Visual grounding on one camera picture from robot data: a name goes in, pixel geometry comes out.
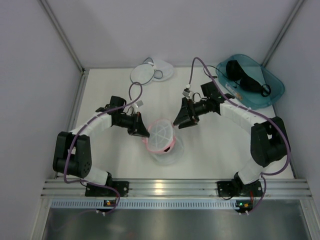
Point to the aluminium corner post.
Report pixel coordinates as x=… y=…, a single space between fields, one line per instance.
x=289 y=20
x=61 y=33

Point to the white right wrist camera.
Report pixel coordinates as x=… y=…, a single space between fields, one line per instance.
x=187 y=92

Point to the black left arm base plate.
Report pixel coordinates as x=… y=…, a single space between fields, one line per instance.
x=122 y=187

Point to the blue-trimmed white mesh laundry bag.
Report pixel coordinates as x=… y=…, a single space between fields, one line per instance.
x=151 y=70

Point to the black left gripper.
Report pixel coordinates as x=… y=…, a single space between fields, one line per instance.
x=136 y=124

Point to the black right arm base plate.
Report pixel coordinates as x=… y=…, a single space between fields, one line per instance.
x=229 y=189

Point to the white slotted cable duct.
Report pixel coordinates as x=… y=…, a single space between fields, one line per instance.
x=146 y=204

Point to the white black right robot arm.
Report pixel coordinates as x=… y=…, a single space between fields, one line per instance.
x=268 y=139

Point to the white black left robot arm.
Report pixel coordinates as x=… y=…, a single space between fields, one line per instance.
x=73 y=154

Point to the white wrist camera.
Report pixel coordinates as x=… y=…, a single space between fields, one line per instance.
x=187 y=92
x=137 y=105

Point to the teal plastic tray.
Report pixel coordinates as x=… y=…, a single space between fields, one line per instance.
x=257 y=72

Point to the black bra in tray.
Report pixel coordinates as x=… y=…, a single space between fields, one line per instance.
x=236 y=74

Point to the left aluminium corner post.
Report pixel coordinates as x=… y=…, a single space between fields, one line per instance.
x=61 y=33

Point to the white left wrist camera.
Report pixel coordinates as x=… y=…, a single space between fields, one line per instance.
x=137 y=105

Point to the aluminium front rail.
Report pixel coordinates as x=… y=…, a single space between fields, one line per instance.
x=276 y=189

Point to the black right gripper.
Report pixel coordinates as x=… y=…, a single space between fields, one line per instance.
x=191 y=113

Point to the right aluminium corner post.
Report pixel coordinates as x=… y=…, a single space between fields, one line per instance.
x=289 y=20

